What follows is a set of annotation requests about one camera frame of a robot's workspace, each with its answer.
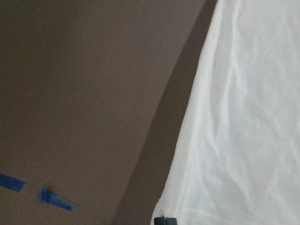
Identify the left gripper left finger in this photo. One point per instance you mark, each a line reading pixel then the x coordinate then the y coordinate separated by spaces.
pixel 159 221

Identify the cream long-sleeve cat shirt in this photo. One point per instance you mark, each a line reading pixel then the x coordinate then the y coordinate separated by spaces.
pixel 237 157

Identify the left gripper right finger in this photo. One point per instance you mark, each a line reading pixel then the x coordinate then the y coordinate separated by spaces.
pixel 171 221

